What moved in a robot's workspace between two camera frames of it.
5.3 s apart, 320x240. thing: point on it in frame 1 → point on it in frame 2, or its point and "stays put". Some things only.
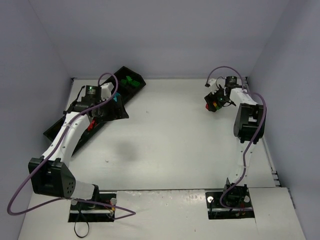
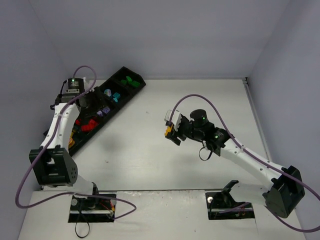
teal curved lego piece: (116, 94) stays put
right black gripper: (213, 102) → (175, 136)
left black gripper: (116, 110) → (88, 102)
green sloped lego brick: (129, 80) stays put
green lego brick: (135, 83) stays put
